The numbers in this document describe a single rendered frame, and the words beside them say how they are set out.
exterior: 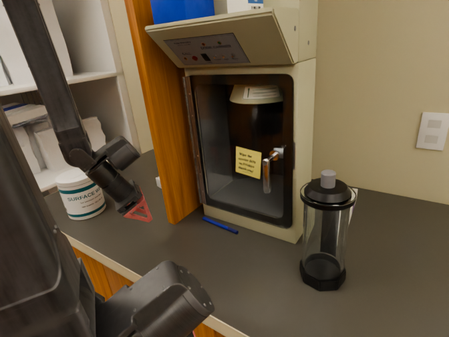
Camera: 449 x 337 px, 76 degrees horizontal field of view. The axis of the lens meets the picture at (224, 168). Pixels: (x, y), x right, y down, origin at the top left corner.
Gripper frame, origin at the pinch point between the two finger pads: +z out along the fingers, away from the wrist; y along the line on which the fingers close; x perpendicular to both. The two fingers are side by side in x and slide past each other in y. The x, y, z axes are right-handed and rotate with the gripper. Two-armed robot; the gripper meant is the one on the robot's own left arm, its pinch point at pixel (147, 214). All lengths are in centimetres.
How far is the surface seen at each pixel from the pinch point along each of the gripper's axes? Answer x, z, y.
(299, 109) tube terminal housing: -44.3, -5.9, -19.2
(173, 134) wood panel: -20.1, -9.7, 10.1
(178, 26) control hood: -34.2, -33.2, -7.3
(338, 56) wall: -78, 4, 6
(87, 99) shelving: 3, -19, 137
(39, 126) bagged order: 28, -26, 104
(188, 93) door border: -30.0, -17.4, 5.6
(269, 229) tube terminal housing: -23.4, 21.9, -13.2
